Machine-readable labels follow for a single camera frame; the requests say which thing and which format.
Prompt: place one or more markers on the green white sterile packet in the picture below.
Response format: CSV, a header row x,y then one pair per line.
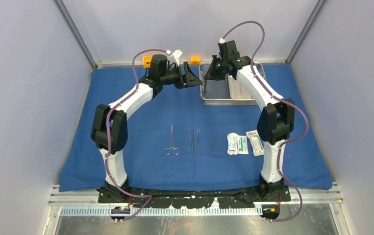
x,y
242,145

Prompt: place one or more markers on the aluminium frame rail right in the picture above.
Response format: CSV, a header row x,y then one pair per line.
x,y
318,7

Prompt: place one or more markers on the aluminium front rail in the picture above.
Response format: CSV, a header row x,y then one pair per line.
x,y
85,203

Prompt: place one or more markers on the steel forceps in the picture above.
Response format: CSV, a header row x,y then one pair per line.
x,y
191,137

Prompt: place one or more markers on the white gauze roll packet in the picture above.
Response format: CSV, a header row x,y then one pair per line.
x,y
232,144

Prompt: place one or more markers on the small orange toy block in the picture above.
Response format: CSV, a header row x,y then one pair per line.
x,y
195,60

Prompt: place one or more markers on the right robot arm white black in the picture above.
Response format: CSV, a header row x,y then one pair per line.
x,y
276,121

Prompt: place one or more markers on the blue surgical wrap cloth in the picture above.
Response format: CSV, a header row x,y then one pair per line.
x,y
145,162

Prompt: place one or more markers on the aluminium frame post left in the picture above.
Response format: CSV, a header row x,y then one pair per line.
x,y
64,12

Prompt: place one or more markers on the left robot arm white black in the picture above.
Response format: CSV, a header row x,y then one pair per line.
x,y
110,131

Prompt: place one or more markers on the wire mesh steel tray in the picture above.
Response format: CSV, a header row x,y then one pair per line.
x,y
216,93

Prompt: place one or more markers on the steel hemostat ring handles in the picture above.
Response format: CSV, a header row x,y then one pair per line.
x,y
171,149

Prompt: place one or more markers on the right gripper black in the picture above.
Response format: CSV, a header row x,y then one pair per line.
x,y
211,75

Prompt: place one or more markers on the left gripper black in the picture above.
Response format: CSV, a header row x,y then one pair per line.
x,y
188,80

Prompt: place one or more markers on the pointed steel tweezers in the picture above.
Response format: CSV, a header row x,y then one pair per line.
x,y
212,141

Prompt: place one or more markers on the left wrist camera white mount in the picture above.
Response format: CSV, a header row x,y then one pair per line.
x,y
174,57

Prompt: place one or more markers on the blunt steel tweezers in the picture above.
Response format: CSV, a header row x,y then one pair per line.
x,y
198,140

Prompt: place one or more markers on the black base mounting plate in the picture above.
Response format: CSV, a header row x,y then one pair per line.
x,y
162,199

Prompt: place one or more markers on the yellow toy block large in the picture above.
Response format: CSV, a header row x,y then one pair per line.
x,y
146,61

